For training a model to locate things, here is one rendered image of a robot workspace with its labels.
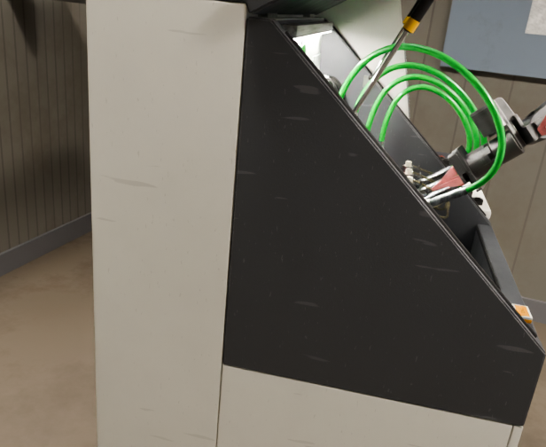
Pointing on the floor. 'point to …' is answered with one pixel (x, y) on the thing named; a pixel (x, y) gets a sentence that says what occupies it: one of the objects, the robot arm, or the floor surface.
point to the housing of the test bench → (162, 211)
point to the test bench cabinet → (339, 418)
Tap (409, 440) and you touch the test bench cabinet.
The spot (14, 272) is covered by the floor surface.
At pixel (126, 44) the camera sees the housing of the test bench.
